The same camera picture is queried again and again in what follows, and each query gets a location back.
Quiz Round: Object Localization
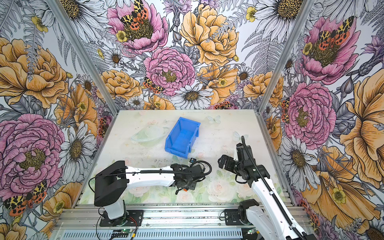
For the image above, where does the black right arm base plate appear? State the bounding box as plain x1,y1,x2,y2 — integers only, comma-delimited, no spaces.
224,209,245,226

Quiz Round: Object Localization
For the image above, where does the aluminium corner frame post left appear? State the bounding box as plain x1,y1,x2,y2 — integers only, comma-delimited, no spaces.
47,1,119,117

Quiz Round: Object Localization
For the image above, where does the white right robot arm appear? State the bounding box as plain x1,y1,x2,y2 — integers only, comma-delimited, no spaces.
218,143,316,240

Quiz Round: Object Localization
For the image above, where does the aluminium corner frame post right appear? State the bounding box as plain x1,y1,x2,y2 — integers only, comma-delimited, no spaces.
257,0,315,115

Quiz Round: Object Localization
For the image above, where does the aluminium corner frame post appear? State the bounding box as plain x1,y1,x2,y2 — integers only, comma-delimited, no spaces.
47,1,119,117
257,0,315,115

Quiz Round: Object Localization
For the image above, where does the blue plastic storage bin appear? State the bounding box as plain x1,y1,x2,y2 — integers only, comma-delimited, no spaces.
165,117,201,159

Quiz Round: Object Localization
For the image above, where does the green circuit board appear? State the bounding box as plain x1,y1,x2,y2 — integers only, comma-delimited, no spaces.
110,229,137,240

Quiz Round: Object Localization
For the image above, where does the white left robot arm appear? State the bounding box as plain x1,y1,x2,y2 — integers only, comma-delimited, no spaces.
92,158,213,222

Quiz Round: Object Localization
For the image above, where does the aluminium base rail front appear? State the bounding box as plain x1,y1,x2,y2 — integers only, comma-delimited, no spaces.
51,204,262,240

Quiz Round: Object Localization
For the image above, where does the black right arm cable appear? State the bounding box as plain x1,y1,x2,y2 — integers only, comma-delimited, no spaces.
240,135,305,240

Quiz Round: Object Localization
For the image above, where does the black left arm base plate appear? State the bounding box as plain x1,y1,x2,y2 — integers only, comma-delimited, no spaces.
99,210,144,227

